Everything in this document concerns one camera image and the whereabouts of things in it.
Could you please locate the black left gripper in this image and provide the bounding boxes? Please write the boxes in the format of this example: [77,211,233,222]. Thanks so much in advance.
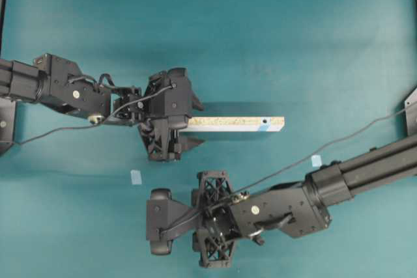
[138,85,205,161]

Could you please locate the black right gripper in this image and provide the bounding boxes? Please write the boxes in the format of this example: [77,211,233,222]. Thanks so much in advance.
[191,171,238,259]

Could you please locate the white particle board plank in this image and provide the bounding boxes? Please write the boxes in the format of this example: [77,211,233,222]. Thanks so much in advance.
[180,117,285,132]

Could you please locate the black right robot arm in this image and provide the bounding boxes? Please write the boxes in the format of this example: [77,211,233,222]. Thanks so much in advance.
[192,135,416,266]

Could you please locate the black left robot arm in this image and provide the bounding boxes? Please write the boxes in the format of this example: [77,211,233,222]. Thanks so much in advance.
[1,53,204,161]

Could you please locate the left blue tape marker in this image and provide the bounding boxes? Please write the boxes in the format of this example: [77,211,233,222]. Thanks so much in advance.
[130,169,142,185]

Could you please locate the blue tape marker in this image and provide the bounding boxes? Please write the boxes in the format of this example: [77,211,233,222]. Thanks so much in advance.
[130,169,142,185]
[311,154,323,167]

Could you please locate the right blue tape marker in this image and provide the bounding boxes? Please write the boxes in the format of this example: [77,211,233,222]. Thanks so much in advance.
[311,154,323,167]

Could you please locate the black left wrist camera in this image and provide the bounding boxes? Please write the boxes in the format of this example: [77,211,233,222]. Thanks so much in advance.
[149,68,192,130]

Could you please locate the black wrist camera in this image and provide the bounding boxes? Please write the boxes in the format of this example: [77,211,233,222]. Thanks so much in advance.
[146,188,201,256]
[149,68,192,130]

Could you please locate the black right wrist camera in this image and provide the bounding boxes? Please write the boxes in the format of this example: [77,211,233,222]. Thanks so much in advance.
[146,188,201,256]

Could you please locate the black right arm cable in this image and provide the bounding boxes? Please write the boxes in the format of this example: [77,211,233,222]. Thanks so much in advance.
[158,105,417,235]

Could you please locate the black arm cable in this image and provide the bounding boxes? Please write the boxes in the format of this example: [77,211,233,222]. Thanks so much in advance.
[12,84,177,145]
[158,105,417,235]

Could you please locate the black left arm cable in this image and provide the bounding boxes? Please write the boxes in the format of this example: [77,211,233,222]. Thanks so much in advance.
[12,84,177,145]

